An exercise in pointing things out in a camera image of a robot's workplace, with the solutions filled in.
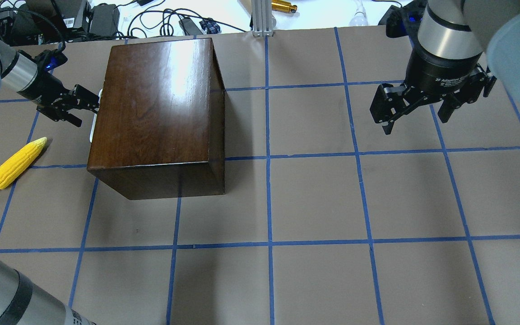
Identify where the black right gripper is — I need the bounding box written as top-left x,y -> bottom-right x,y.
370,49 -> 497,135

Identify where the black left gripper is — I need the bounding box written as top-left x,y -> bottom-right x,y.
18,71 -> 100,127

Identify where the yellow toy corn cob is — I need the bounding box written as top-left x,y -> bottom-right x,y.
0,137 -> 48,190

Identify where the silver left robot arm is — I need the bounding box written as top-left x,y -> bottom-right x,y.
0,40 -> 100,325

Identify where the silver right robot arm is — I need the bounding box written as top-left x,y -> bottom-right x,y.
370,0 -> 520,135

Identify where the dark wooden drawer cabinet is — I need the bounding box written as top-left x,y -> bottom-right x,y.
87,38 -> 226,200

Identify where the black electronics box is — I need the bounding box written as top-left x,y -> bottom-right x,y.
0,0 -> 122,46

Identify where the white light bulb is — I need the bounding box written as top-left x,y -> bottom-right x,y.
348,0 -> 369,27

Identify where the black power adapter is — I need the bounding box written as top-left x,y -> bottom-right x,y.
179,17 -> 204,36

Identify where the gold metal cylinder tool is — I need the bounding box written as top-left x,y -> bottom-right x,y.
271,0 -> 298,14

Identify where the white drawer handle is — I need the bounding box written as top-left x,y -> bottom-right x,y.
89,89 -> 103,143

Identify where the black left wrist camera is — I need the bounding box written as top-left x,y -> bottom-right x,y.
33,49 -> 68,72

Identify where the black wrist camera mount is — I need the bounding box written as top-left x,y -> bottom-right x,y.
378,0 -> 428,38

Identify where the black cable bundle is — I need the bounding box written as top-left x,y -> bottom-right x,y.
125,7 -> 247,37

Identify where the aluminium frame post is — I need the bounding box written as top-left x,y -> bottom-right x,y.
251,0 -> 274,37

